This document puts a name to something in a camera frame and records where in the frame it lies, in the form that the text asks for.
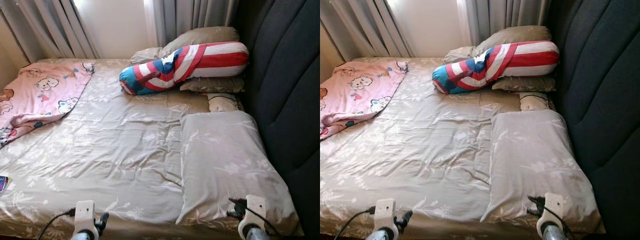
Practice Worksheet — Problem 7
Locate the big grey floral pillow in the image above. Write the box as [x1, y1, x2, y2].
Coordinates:
[480, 109, 603, 235]
[176, 110, 301, 237]

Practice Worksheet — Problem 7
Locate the bed with beige floral sheet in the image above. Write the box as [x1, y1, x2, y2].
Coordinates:
[0, 57, 301, 240]
[320, 56, 606, 238]

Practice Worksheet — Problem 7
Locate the cream cartoon print pillow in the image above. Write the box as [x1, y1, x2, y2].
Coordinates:
[519, 92, 556, 112]
[206, 93, 244, 113]

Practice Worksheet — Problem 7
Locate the dark grey upholstered panel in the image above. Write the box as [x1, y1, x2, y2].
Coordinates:
[545, 0, 640, 240]
[234, 0, 320, 240]

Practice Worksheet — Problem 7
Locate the flat beige floral pillow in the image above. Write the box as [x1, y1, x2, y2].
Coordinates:
[179, 76, 246, 94]
[491, 75, 557, 93]

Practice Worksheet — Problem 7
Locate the pink cartoon print blanket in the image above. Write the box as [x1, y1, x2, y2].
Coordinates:
[0, 61, 96, 146]
[320, 60, 410, 141]

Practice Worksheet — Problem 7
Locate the red white blue bolster pillow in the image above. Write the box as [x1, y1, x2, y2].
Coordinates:
[119, 41, 250, 96]
[431, 40, 560, 95]

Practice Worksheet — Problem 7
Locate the small beige pillow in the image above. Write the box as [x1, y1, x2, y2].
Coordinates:
[444, 46, 476, 64]
[130, 47, 163, 65]

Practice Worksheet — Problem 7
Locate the large plump beige pillow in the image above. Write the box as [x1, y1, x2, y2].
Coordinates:
[160, 26, 241, 58]
[472, 25, 552, 57]

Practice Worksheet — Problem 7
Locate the grey curtain beside dark panel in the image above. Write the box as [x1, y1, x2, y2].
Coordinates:
[144, 0, 240, 48]
[457, 0, 551, 47]

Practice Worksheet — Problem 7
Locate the wide grey curtain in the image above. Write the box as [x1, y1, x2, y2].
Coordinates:
[320, 0, 416, 58]
[0, 0, 101, 63]

